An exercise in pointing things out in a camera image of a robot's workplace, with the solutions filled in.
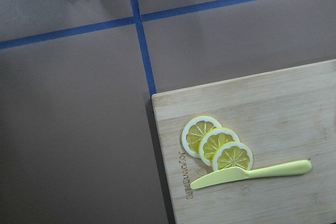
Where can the lemon slice one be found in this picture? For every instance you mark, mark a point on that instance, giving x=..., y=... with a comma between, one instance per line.
x=195, y=130

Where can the lemon slice two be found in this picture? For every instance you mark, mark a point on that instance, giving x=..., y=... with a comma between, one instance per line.
x=213, y=140

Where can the lemon slice three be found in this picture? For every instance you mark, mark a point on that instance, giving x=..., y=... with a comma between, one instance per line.
x=232, y=154

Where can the yellow plastic knife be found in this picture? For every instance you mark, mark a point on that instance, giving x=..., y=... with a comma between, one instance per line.
x=233, y=174

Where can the bamboo cutting board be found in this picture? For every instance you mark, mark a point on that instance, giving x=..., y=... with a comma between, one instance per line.
x=282, y=116

